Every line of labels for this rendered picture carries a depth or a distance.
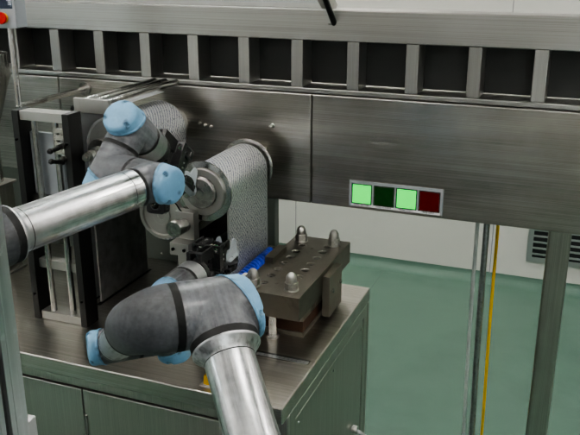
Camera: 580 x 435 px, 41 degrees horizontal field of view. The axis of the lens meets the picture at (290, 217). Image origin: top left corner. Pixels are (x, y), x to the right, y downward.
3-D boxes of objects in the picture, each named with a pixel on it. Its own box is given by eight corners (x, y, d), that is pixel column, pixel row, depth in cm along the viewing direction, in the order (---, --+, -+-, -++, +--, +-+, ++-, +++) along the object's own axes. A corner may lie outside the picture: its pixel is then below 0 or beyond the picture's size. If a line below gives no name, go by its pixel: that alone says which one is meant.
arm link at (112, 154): (108, 192, 147) (134, 142, 150) (70, 182, 154) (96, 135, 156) (134, 211, 153) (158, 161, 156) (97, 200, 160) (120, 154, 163)
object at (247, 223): (229, 282, 193) (226, 211, 187) (266, 249, 214) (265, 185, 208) (230, 282, 193) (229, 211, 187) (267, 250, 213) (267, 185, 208)
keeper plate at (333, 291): (321, 316, 200) (322, 276, 197) (334, 300, 209) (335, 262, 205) (330, 318, 199) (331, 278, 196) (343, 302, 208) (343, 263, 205)
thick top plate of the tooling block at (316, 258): (236, 311, 189) (236, 287, 187) (296, 254, 224) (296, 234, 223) (299, 322, 184) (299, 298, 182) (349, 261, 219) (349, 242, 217)
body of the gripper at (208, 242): (231, 238, 182) (208, 256, 171) (232, 273, 185) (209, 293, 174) (202, 234, 184) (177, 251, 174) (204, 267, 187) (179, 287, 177)
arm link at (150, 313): (111, 362, 120) (90, 378, 165) (182, 349, 124) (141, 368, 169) (101, 287, 122) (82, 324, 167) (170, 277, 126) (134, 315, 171)
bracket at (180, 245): (173, 332, 194) (167, 215, 184) (185, 321, 200) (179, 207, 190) (191, 336, 192) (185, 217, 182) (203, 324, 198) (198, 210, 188)
